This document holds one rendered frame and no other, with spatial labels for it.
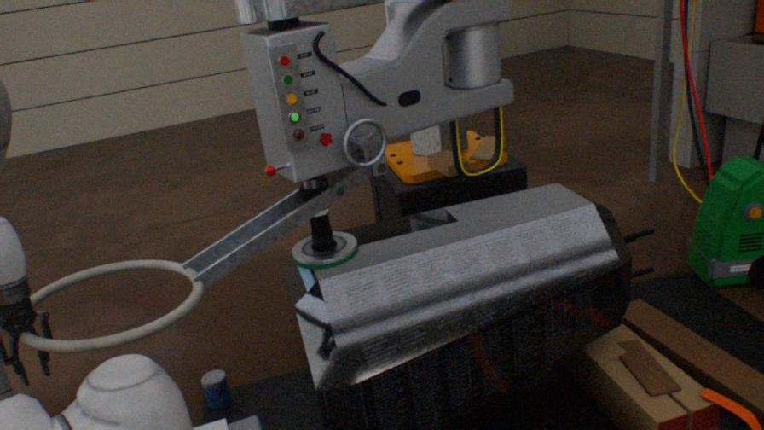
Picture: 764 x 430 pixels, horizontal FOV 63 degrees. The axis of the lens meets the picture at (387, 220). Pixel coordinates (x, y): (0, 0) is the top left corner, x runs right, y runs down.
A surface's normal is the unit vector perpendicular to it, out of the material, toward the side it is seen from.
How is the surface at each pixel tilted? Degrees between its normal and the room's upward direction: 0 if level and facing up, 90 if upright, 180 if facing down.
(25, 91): 90
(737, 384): 0
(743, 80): 90
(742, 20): 90
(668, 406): 0
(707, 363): 0
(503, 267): 45
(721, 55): 90
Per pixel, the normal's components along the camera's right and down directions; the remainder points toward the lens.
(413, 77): 0.53, 0.29
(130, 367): -0.03, -0.95
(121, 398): 0.28, -0.29
